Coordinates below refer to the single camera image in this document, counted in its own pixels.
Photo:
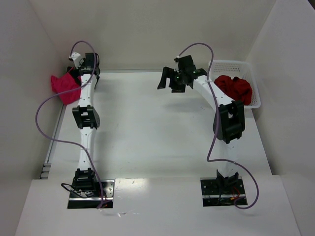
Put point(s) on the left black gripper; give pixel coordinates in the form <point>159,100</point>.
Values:
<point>74,74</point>

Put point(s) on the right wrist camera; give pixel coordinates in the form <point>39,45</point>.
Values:
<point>176,59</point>

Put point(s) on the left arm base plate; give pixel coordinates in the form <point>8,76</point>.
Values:
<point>88,199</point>

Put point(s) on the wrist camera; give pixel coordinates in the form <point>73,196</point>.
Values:
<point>77,59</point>
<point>176,59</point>

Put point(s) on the pink t-shirt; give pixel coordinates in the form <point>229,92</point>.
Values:
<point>66,82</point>

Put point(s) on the black folded t-shirt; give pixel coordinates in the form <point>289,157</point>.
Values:
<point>71,69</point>

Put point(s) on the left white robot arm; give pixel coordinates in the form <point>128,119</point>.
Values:
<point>88,121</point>

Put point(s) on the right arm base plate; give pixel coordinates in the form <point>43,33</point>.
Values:
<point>214,196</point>

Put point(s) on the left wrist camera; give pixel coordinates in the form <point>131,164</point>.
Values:
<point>77,59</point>

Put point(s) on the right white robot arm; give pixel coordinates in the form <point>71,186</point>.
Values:
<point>229,121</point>

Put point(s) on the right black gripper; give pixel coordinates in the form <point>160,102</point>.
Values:
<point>171,77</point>

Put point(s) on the white plastic basket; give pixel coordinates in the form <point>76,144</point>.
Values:
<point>240,69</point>

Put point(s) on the dark red t-shirt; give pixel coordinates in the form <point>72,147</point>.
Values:
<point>236,88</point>

